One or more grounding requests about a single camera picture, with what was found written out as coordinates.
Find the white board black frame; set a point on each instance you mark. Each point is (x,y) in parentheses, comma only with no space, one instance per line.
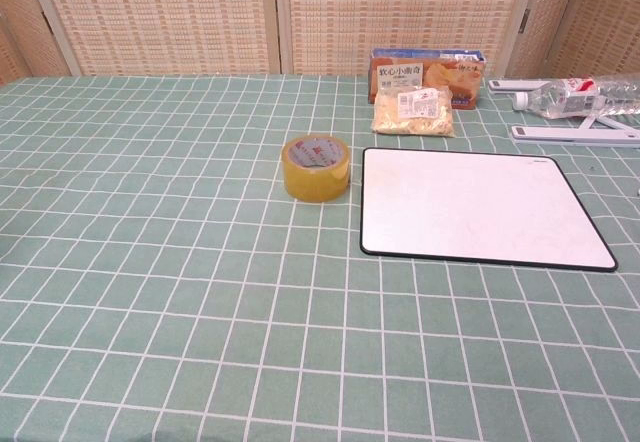
(480,212)

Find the green checked tablecloth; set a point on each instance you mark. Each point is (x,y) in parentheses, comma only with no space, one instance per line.
(200,287)

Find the white folding laptop stand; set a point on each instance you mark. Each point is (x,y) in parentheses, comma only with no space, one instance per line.
(575,135)

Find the clear bag yellow snack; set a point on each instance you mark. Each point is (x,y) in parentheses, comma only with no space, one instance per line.
(412,122)

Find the clear plastic water bottle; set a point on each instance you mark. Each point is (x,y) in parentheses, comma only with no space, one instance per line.
(565,99)

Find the orange cookie box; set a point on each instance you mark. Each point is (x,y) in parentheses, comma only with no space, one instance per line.
(450,74)

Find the yellow packing tape roll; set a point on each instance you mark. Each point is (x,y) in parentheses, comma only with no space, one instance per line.
(315,182)

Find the bamboo folding screen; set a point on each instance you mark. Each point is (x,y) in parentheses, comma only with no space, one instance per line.
(175,17)

